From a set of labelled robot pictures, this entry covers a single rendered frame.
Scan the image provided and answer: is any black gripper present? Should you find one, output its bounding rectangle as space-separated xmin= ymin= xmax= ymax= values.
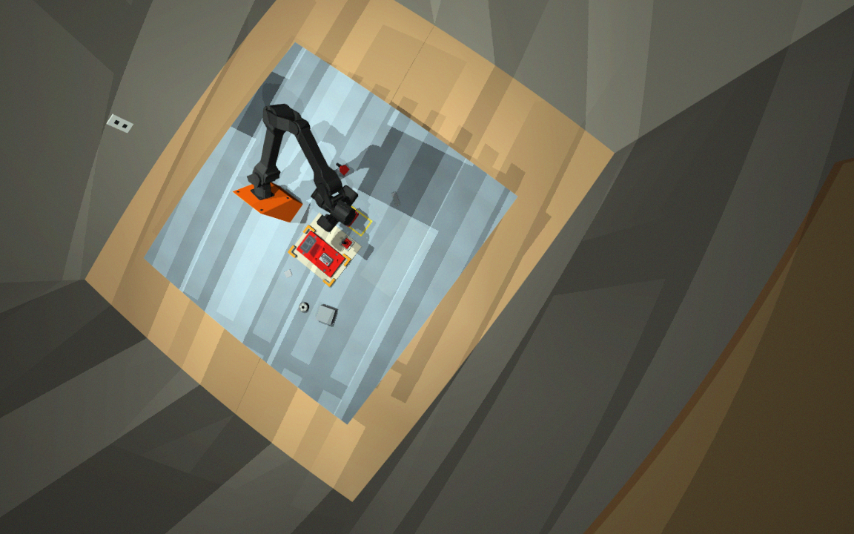
xmin=317 ymin=185 xmax=358 ymax=233

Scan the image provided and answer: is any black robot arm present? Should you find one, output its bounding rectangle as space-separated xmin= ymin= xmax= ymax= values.
xmin=247 ymin=104 xmax=357 ymax=226

